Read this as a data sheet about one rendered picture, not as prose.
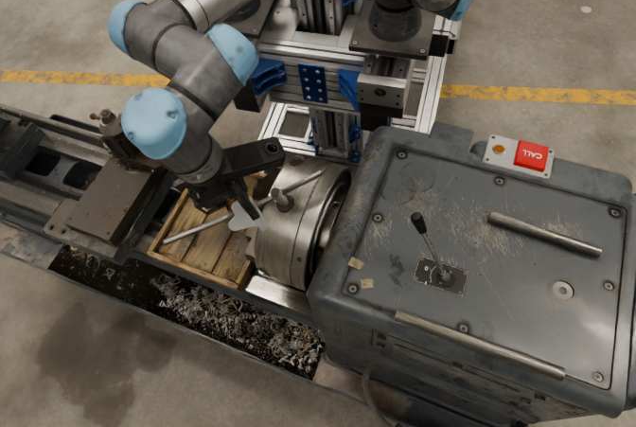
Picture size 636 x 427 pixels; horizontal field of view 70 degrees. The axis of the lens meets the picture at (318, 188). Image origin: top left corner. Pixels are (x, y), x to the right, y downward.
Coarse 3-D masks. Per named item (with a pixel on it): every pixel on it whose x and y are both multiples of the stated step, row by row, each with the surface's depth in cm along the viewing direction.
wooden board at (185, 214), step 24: (192, 192) 142; (168, 216) 137; (192, 216) 138; (216, 216) 137; (192, 240) 134; (216, 240) 133; (240, 240) 133; (168, 264) 132; (192, 264) 130; (216, 264) 131; (240, 264) 129; (240, 288) 126
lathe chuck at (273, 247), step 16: (304, 160) 106; (320, 160) 108; (288, 176) 101; (304, 176) 101; (320, 176) 101; (304, 192) 98; (272, 208) 98; (304, 208) 97; (272, 224) 98; (288, 224) 97; (256, 240) 100; (272, 240) 98; (288, 240) 97; (256, 256) 101; (272, 256) 100; (288, 256) 98; (272, 272) 103; (288, 272) 101
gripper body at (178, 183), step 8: (224, 160) 67; (224, 168) 68; (176, 176) 68; (216, 176) 66; (176, 184) 67; (184, 184) 68; (192, 184) 67; (200, 184) 66; (208, 184) 67; (216, 184) 73; (224, 184) 72; (232, 184) 72; (240, 184) 73; (200, 192) 72; (208, 192) 72; (216, 192) 72; (224, 192) 72; (232, 192) 74; (192, 200) 72; (200, 200) 73; (208, 200) 72; (216, 200) 73; (224, 200) 76; (200, 208) 73; (208, 208) 77; (216, 208) 76
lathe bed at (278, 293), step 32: (64, 128) 163; (32, 160) 170; (64, 160) 159; (96, 160) 154; (0, 192) 151; (32, 192) 150; (64, 192) 150; (160, 224) 140; (224, 288) 144; (256, 288) 127; (288, 288) 127
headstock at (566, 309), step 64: (384, 128) 103; (384, 192) 94; (448, 192) 93; (512, 192) 92; (576, 192) 91; (384, 256) 88; (448, 256) 87; (512, 256) 85; (576, 256) 84; (320, 320) 97; (384, 320) 82; (448, 320) 81; (512, 320) 80; (576, 320) 79; (512, 384) 84; (576, 384) 74
